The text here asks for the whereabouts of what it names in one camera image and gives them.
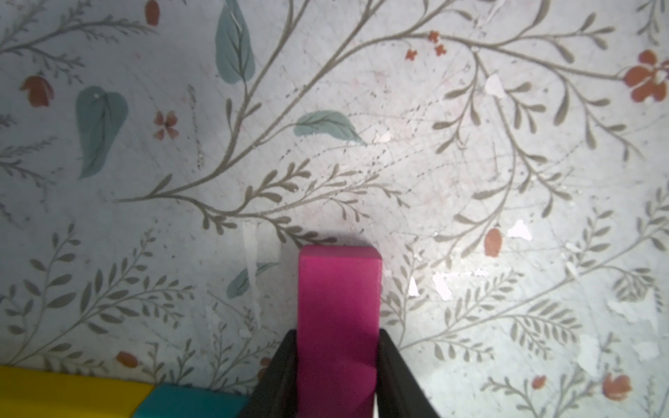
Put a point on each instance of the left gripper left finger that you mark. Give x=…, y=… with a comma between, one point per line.
x=276, y=394

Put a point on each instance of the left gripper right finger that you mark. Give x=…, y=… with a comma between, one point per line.
x=397, y=391

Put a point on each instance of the teal block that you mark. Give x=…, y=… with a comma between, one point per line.
x=169, y=401

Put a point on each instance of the magenta long block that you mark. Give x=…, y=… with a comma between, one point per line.
x=338, y=327

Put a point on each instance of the yellow block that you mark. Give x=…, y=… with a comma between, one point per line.
x=32, y=393

